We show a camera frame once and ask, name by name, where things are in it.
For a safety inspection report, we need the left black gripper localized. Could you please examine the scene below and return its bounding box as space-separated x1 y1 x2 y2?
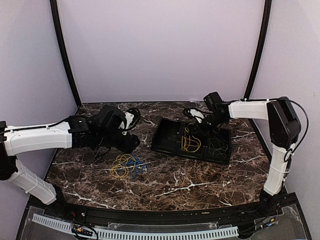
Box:
96 130 140 153

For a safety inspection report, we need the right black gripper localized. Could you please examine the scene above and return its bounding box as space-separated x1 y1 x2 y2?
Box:
188 112 226 138

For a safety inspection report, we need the blue cable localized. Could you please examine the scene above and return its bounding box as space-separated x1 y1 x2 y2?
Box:
126 152 147 180

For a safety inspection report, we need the grey cable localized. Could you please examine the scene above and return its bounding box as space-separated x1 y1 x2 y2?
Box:
208 136 230 159

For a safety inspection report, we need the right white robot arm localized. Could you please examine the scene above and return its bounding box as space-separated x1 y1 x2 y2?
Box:
183 92 304 217

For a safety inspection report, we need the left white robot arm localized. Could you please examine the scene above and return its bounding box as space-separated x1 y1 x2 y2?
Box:
0 115 140 218

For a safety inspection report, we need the black bin middle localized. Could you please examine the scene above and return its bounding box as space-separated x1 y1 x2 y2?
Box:
178 123 207 160

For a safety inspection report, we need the black bin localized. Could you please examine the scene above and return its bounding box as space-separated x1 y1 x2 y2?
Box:
178 123 207 160
203 128 232 165
151 118 183 156

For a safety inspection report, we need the black bin far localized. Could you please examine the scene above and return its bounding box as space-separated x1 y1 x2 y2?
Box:
203 128 232 165

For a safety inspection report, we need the black bin near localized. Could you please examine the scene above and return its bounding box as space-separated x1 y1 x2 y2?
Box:
151 118 183 156

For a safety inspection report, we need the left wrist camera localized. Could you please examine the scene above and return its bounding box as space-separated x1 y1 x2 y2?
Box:
97 104 141 133

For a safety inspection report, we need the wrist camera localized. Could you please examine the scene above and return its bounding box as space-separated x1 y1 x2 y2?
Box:
203 91 223 112
97 104 141 133

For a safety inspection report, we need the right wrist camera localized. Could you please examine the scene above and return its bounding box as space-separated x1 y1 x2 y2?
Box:
203 91 223 112

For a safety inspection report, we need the black front rail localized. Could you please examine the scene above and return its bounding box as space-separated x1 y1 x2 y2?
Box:
44 193 298 226

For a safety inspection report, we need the right black corner post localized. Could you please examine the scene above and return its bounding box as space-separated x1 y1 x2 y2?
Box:
241 0 273 111

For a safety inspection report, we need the black corner post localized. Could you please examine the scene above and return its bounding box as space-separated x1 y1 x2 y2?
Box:
241 0 273 111
49 0 82 108

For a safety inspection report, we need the white slotted cable duct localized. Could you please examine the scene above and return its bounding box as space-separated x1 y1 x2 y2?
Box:
31 213 239 240

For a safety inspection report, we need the left black corner post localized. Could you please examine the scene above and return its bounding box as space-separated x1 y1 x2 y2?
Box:
49 0 82 108

